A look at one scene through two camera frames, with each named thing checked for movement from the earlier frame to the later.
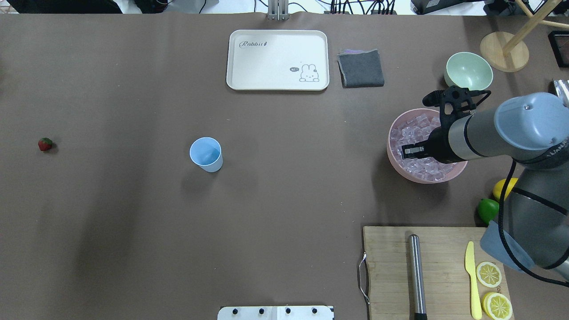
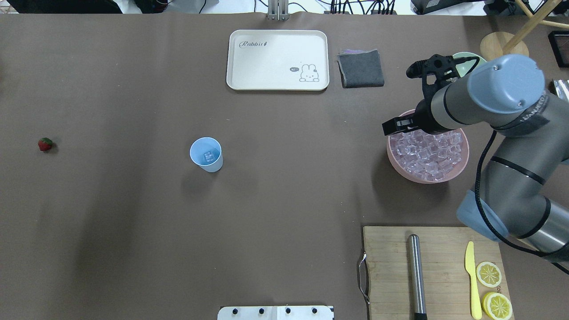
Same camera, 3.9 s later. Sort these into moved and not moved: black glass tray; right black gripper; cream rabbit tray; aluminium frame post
Moved: right black gripper
Not moved: cream rabbit tray; black glass tray; aluminium frame post
